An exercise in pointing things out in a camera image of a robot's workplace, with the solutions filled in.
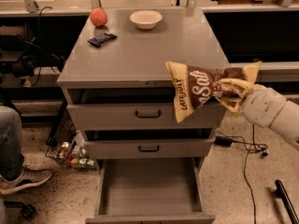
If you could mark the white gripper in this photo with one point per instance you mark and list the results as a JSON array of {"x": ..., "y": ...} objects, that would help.
[{"x": 263, "y": 105}]

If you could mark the brown sea salt chip bag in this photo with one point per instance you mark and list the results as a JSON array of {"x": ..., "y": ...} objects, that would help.
[{"x": 195, "y": 86}]

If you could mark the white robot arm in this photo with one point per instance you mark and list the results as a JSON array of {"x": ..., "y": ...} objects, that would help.
[{"x": 286, "y": 124}]

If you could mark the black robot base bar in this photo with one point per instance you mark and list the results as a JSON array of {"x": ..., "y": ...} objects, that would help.
[{"x": 283, "y": 195}]

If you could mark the middle grey drawer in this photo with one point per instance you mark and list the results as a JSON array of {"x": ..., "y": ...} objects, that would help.
[{"x": 142, "y": 144}]

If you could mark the grey drawer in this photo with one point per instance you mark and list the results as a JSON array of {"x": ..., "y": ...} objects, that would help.
[
  {"x": 138, "y": 109},
  {"x": 142, "y": 144},
  {"x": 150, "y": 191}
]

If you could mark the top grey drawer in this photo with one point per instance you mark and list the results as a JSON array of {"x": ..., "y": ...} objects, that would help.
[{"x": 138, "y": 109}]

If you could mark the grey drawer cabinet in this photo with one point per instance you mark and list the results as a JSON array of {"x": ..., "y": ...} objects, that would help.
[{"x": 136, "y": 58}]

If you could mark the bottom grey drawer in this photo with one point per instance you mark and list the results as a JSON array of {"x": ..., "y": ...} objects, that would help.
[{"x": 150, "y": 191}]

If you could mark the black power adapter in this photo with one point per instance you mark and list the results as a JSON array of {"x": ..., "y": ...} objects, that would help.
[{"x": 223, "y": 141}]

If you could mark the white bowl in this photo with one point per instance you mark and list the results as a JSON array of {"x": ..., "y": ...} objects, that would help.
[{"x": 146, "y": 19}]

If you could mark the dark blue snack bar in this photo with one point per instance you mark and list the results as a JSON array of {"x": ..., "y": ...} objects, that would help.
[{"x": 101, "y": 39}]

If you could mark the red apple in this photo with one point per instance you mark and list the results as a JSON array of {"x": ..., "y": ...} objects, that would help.
[{"x": 98, "y": 17}]

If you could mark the dark machine on left shelf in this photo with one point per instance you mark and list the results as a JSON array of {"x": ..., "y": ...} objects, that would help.
[{"x": 19, "y": 53}]

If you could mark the grey sneaker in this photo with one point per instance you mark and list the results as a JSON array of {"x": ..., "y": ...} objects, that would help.
[{"x": 27, "y": 179}]

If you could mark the person leg in jeans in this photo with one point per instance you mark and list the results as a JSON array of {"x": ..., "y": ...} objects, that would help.
[{"x": 11, "y": 159}]

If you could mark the black office chair base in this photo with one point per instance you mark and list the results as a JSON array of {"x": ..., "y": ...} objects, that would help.
[{"x": 27, "y": 210}]

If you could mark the wire basket of snacks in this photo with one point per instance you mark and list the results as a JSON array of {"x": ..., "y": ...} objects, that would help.
[{"x": 68, "y": 151}]

